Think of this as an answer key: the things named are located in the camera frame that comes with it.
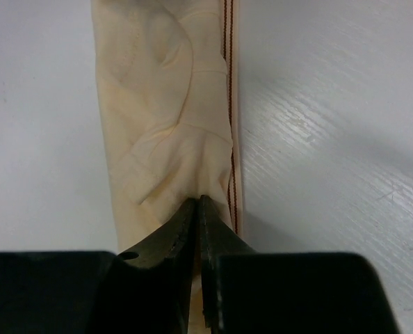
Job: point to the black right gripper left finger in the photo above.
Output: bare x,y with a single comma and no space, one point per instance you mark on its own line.
145,289

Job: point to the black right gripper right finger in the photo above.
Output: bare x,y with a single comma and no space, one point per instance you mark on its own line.
245,291

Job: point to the peach underwear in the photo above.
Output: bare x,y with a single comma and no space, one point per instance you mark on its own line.
167,78

